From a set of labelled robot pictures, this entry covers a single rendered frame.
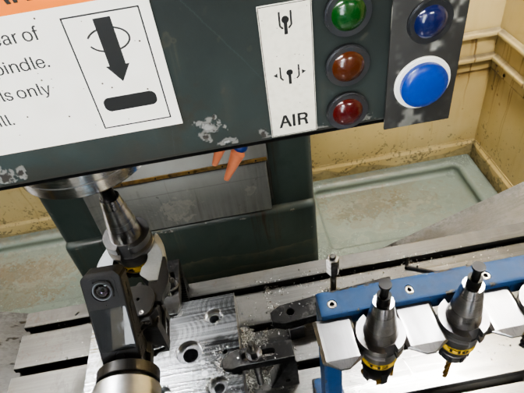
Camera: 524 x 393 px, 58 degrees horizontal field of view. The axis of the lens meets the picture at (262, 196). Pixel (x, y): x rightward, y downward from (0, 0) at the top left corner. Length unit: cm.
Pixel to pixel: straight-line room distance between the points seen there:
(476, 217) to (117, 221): 108
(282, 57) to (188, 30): 6
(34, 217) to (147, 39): 161
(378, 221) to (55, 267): 111
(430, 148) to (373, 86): 152
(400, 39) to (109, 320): 42
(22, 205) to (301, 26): 162
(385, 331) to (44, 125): 46
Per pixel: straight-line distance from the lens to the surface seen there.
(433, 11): 30
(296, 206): 130
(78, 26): 28
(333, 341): 65
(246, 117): 30
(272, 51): 28
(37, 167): 34
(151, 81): 29
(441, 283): 71
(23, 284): 180
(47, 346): 118
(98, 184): 51
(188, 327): 97
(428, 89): 32
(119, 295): 55
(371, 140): 171
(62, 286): 172
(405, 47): 31
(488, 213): 147
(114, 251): 65
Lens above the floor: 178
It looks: 43 degrees down
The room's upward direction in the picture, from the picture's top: 9 degrees counter-clockwise
